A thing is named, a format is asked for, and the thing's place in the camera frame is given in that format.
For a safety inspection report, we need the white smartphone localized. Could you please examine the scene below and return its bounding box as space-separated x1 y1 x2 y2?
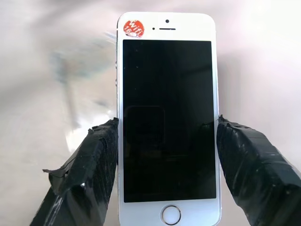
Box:
116 11 222 226

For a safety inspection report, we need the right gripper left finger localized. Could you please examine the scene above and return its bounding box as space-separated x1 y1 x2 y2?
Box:
29 117 119 226

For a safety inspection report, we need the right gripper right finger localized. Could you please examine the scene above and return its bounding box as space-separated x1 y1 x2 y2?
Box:
216 114 301 226

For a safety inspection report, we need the red round wifi sticker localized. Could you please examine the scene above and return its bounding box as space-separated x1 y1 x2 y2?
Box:
123 19 146 39

